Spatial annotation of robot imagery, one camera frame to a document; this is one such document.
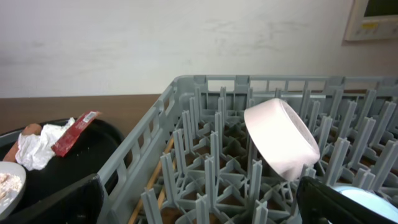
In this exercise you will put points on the orange carrot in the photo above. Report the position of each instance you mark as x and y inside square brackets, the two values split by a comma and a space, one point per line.
[31, 129]

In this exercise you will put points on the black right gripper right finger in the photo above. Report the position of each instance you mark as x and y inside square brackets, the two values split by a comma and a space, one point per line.
[319, 203]

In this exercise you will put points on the grey plate with food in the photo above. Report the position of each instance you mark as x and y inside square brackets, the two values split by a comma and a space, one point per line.
[13, 177]

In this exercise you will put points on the wooden chopstick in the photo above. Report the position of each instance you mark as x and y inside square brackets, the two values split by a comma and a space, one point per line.
[150, 184]
[161, 197]

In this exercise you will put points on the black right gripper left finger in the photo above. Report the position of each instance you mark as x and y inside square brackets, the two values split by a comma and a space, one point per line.
[80, 202]

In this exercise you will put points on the red snack wrapper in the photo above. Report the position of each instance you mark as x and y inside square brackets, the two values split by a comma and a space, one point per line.
[70, 136]

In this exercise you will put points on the grey dishwasher rack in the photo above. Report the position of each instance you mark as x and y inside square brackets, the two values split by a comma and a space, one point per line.
[219, 172]

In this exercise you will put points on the light blue cup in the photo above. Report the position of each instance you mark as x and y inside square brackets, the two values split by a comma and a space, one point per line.
[369, 200]

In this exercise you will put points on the white napkin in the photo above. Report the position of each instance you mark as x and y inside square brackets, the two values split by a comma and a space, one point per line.
[36, 151]

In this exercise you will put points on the round black tray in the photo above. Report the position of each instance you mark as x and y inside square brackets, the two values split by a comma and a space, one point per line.
[87, 156]

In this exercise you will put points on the beige wall panel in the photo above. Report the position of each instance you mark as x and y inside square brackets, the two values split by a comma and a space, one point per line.
[372, 20]

